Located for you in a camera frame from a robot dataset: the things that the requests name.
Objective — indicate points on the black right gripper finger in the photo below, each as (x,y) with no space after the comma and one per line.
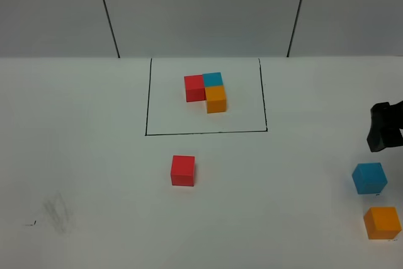
(386,124)

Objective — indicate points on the template orange cube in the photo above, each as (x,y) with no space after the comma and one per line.
(216,99)

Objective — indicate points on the template red cube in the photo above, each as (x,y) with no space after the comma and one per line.
(194,88)

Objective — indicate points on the template blue cube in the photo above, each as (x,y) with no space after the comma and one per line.
(212,79)

